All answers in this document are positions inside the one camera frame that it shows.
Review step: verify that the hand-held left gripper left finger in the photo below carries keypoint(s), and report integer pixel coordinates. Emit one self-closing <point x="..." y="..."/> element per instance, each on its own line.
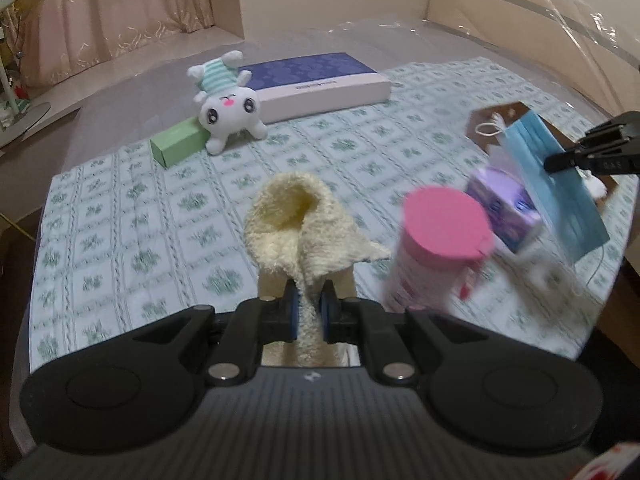
<point x="294" y="310"/>

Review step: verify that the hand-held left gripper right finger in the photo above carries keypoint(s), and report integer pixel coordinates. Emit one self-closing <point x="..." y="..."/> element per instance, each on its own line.
<point x="324" y="310"/>

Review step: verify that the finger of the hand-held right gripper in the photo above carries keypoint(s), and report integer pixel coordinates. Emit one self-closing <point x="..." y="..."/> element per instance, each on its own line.
<point x="590" y="161"/>
<point x="615" y="132"/>

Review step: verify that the blue face mask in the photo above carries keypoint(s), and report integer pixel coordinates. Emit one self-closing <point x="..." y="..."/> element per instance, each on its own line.
<point x="555" y="195"/>

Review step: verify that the brown cardboard box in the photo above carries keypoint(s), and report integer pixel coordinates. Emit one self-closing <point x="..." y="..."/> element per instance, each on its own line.
<point x="515" y="109"/>

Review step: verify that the yellow fluffy towel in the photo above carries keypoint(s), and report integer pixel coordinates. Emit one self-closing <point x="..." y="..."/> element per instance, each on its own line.
<point x="300" y="210"/>

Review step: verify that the purple tissue pack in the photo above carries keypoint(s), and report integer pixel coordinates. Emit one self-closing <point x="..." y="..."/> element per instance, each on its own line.
<point x="500" y="200"/>

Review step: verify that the pink lidded plastic cup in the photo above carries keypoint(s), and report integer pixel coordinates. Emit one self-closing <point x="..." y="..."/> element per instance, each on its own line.
<point x="440" y="225"/>

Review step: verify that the plastic-wrapped beige board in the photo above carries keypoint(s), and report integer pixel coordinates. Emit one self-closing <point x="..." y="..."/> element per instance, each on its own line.
<point x="525" y="5"/>

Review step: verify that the green floral tablecloth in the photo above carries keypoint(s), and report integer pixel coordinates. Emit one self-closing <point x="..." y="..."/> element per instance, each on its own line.
<point x="150" y="220"/>

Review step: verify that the small green carton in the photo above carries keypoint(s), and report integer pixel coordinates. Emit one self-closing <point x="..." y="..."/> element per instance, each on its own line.
<point x="177" y="142"/>

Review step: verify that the white plush toy striped hat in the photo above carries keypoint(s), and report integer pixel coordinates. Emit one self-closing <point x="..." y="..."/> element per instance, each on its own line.
<point x="227" y="110"/>

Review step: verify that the flat white purple box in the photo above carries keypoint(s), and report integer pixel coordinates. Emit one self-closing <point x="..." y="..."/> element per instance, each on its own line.
<point x="310" y="80"/>

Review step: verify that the red white patterned clothing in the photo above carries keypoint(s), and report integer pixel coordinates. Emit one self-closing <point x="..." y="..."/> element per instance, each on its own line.
<point x="612" y="462"/>

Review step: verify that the standing fan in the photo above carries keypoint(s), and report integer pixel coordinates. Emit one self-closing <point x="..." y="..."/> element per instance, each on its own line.
<point x="25" y="120"/>

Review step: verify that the pink curtain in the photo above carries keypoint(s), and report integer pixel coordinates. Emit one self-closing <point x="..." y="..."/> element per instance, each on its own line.
<point x="140" y="5"/>

